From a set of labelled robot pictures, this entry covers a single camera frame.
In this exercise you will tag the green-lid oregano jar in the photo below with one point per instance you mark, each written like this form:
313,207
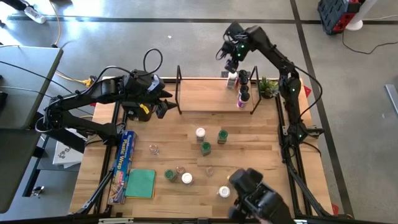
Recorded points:
205,147
170,175
222,134

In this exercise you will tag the wooden shelf with black frame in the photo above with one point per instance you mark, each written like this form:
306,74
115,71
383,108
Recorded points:
205,96

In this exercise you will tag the white power strip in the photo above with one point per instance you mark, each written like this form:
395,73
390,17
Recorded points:
34,15

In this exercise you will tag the dark blue and red crate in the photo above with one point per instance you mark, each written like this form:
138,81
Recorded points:
334,14

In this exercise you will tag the small black box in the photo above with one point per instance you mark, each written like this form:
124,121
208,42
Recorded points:
224,74

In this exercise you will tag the orange spice bottle black lid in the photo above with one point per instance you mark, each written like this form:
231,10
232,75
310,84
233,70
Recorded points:
243,81

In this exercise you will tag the yellow tag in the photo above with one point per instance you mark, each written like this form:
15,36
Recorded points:
144,108

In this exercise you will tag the silver bracket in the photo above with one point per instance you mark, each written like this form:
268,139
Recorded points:
115,221
301,221

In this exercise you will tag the red spice bottle black lid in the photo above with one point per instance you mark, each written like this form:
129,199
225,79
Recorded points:
242,73

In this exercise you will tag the white stand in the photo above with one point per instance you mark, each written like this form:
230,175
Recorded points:
354,24

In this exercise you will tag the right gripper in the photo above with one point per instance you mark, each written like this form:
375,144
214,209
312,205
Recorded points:
234,43

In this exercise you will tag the black metal rig frame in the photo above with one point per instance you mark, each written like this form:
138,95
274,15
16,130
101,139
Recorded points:
93,195

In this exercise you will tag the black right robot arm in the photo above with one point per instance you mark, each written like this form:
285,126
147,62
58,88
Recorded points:
273,53

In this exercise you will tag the black bulky device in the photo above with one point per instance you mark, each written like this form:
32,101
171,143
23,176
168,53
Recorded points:
258,196

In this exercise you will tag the small metal clip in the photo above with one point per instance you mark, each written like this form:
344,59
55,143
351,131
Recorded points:
38,190

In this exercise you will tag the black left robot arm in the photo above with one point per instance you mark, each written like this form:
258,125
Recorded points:
77,99

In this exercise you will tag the light grey desk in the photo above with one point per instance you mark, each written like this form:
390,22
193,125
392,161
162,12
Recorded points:
25,93

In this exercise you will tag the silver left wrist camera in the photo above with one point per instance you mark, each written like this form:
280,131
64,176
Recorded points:
157,85

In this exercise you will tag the small potted succulent plant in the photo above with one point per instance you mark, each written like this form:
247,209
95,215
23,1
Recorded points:
268,88

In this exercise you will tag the red table clamp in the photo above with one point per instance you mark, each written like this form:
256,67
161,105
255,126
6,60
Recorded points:
307,91
335,210

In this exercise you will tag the white cardboard box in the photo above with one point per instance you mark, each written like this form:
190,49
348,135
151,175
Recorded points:
66,157

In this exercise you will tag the grey metal bar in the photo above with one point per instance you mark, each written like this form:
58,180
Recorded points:
392,96

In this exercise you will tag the purple-label bottle black lid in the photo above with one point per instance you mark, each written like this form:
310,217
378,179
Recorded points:
244,97

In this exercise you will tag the white-lid bagel seasoning jar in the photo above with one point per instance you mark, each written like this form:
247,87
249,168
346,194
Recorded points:
231,83
200,132
187,178
224,191

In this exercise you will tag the teal folded cloth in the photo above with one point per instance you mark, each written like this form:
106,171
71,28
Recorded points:
140,183

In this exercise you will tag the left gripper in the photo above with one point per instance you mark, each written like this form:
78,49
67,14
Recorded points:
136,88

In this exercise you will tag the dark grey desk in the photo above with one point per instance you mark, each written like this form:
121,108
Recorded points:
15,171

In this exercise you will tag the small cork-stoppered glass jar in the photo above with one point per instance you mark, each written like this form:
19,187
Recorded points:
209,170
180,170
229,178
153,148

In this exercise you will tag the blue plastic wrap box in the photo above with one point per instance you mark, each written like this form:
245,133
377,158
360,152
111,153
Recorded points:
122,168

